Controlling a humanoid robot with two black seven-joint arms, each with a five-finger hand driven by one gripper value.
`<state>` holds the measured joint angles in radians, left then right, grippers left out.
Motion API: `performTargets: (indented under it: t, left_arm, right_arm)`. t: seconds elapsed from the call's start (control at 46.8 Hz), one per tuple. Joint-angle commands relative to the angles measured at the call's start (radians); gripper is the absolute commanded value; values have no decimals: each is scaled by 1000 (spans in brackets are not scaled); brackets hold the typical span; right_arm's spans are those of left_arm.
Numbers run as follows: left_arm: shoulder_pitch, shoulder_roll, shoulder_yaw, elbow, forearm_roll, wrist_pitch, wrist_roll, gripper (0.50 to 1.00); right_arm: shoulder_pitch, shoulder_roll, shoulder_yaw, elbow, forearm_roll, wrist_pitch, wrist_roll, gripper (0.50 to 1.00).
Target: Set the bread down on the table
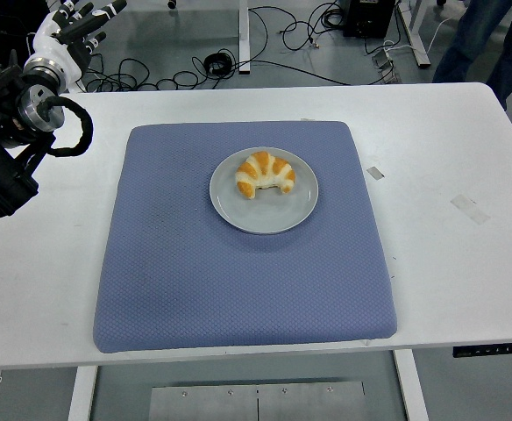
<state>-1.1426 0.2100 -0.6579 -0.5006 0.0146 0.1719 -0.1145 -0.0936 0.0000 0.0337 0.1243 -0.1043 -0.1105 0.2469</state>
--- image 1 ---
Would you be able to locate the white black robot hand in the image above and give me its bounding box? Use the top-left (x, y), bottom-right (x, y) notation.
top-left (32, 0), bottom-right (128, 84)

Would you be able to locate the orange white croissant bread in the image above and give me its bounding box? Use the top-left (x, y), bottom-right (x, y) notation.
top-left (235, 150), bottom-right (297, 201)

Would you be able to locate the black cabinet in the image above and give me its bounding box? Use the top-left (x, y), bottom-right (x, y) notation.
top-left (0, 0), bottom-right (55, 67)

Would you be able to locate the grey round plate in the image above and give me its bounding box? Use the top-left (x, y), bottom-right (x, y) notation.
top-left (209, 146), bottom-right (320, 235)

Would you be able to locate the blue quilted mat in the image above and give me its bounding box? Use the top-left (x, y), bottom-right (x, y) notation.
top-left (92, 120), bottom-right (399, 355)

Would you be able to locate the black equipment box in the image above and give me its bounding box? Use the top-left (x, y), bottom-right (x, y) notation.
top-left (342, 0), bottom-right (391, 39)

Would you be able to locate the grey metal foot pedal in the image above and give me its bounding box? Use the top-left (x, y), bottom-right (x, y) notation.
top-left (371, 48), bottom-right (403, 85)

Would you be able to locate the white table leg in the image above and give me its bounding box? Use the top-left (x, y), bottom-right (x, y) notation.
top-left (392, 349), bottom-right (430, 421)
top-left (67, 365), bottom-right (100, 421)

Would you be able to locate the grey metal plate with screws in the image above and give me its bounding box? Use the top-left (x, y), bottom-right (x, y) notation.
top-left (149, 380), bottom-right (367, 421)

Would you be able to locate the large clear tape piece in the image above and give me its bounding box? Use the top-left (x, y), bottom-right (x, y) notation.
top-left (450, 194), bottom-right (491, 226)

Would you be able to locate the black table control panel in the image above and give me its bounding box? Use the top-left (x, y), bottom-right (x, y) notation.
top-left (452, 341), bottom-right (512, 359)

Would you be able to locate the coiled black cable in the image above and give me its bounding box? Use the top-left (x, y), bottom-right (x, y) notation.
top-left (203, 52), bottom-right (236, 80)

